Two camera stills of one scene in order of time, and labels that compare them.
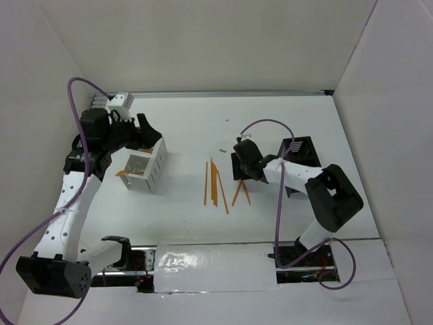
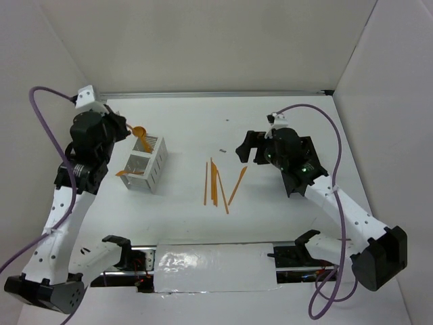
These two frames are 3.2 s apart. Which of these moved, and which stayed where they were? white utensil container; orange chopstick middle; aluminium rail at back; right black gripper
Moved: right black gripper
Stayed: orange chopstick middle; white utensil container; aluminium rail at back
